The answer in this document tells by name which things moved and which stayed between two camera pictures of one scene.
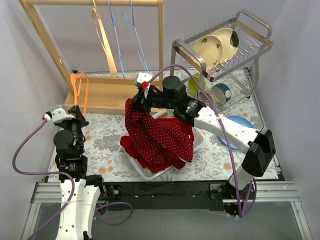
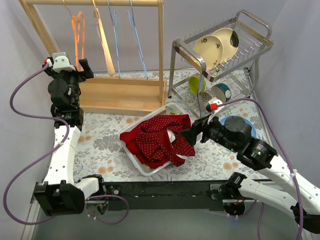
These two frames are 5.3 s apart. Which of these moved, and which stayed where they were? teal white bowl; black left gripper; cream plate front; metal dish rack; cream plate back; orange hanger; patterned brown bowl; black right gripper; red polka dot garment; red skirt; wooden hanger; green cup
Moved: black right gripper; red polka dot garment; orange hanger; black left gripper; red skirt
Stayed: cream plate back; patterned brown bowl; green cup; metal dish rack; wooden hanger; cream plate front; teal white bowl
